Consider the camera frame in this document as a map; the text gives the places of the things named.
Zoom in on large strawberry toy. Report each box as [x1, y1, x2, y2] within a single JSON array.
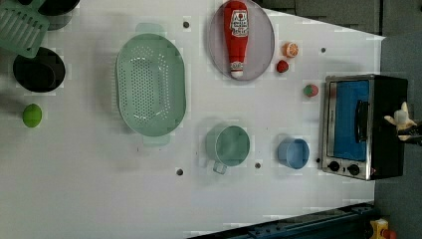
[[303, 84, 319, 98]]

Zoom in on grey round plate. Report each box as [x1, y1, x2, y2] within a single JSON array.
[[207, 0, 275, 81]]

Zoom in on small red strawberry toy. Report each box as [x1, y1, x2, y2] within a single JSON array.
[[276, 60, 290, 73]]

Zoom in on yellow emergency stop button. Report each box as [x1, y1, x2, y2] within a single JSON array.
[[370, 219, 397, 239]]

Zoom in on black toaster oven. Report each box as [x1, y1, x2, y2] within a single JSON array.
[[320, 75, 408, 180]]

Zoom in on green lime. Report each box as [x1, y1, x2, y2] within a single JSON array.
[[22, 104, 43, 127]]

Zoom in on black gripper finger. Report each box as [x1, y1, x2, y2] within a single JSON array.
[[398, 122, 422, 146]]

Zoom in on green perforated colander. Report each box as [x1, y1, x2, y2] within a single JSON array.
[[115, 23, 187, 146]]

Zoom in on peeled toy banana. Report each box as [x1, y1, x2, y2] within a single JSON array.
[[384, 102, 416, 136]]

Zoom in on black pot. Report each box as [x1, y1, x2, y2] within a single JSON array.
[[13, 47, 66, 93], [16, 0, 81, 31]]

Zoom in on red ketchup bottle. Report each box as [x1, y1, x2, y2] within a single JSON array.
[[223, 0, 249, 79]]

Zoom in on orange slice toy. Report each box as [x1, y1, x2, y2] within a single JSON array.
[[283, 42, 299, 58]]

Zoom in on green mug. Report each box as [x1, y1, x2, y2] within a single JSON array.
[[205, 123, 251, 174]]

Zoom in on green slotted spatula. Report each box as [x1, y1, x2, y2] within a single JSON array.
[[0, 0, 50, 59]]

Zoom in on dark blue metal frame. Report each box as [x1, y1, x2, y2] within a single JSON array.
[[189, 203, 380, 239]]

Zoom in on black pot lower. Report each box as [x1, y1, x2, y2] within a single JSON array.
[[13, 47, 66, 93]]

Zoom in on black pot upper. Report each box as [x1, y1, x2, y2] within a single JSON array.
[[16, 0, 81, 31]]

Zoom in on blue cup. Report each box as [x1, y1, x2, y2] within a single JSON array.
[[277, 137, 310, 169]]

